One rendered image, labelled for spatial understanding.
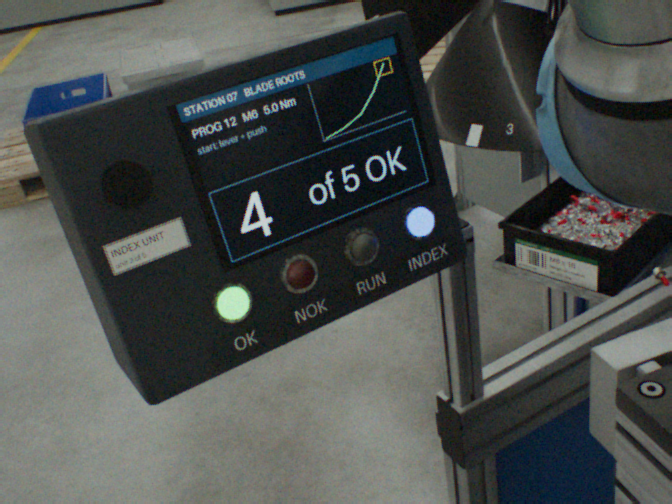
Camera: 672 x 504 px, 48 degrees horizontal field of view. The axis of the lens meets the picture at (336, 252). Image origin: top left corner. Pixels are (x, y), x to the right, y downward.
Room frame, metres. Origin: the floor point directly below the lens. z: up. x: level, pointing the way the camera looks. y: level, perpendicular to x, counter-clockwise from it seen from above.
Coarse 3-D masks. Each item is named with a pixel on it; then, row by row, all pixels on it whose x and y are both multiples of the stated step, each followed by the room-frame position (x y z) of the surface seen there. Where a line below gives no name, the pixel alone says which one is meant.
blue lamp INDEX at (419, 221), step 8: (408, 208) 0.48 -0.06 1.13; (416, 208) 0.48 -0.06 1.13; (424, 208) 0.48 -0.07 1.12; (408, 216) 0.48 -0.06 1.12; (416, 216) 0.48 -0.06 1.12; (424, 216) 0.48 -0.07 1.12; (432, 216) 0.48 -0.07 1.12; (408, 224) 0.48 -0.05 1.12; (416, 224) 0.47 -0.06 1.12; (424, 224) 0.47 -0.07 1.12; (432, 224) 0.48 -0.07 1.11; (408, 232) 0.47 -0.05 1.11; (416, 232) 0.47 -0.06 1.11; (424, 232) 0.47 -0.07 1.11
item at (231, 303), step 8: (224, 288) 0.42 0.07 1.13; (232, 288) 0.42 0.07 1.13; (240, 288) 0.42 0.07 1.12; (216, 296) 0.41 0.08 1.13; (224, 296) 0.41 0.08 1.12; (232, 296) 0.41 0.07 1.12; (240, 296) 0.41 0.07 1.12; (248, 296) 0.42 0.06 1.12; (216, 304) 0.41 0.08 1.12; (224, 304) 0.41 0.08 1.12; (232, 304) 0.41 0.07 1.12; (240, 304) 0.41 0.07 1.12; (248, 304) 0.42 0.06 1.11; (216, 312) 0.41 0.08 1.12; (224, 312) 0.41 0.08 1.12; (232, 312) 0.41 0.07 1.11; (240, 312) 0.41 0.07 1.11; (248, 312) 0.42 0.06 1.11; (224, 320) 0.41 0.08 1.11; (232, 320) 0.41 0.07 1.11; (240, 320) 0.41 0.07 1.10
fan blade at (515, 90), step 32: (480, 0) 1.16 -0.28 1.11; (480, 32) 1.13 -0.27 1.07; (512, 32) 1.12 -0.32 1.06; (544, 32) 1.11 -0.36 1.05; (448, 64) 1.12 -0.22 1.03; (480, 64) 1.10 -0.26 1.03; (512, 64) 1.09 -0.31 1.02; (448, 96) 1.09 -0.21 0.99; (480, 96) 1.07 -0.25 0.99; (512, 96) 1.05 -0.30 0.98; (448, 128) 1.06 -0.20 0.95
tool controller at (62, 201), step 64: (256, 64) 0.48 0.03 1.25; (320, 64) 0.49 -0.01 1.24; (384, 64) 0.51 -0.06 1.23; (64, 128) 0.42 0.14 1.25; (128, 128) 0.44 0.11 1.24; (192, 128) 0.45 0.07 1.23; (256, 128) 0.46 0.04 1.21; (320, 128) 0.48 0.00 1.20; (384, 128) 0.50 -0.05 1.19; (64, 192) 0.41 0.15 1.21; (128, 192) 0.41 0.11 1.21; (192, 192) 0.44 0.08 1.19; (320, 192) 0.46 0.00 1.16; (384, 192) 0.48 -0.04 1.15; (448, 192) 0.50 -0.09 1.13; (128, 256) 0.41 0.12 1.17; (192, 256) 0.42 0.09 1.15; (256, 256) 0.43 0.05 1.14; (320, 256) 0.45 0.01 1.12; (384, 256) 0.47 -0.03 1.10; (448, 256) 0.48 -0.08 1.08; (128, 320) 0.39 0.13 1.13; (192, 320) 0.41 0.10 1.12; (256, 320) 0.42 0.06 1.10; (320, 320) 0.43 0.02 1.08; (192, 384) 0.39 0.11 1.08
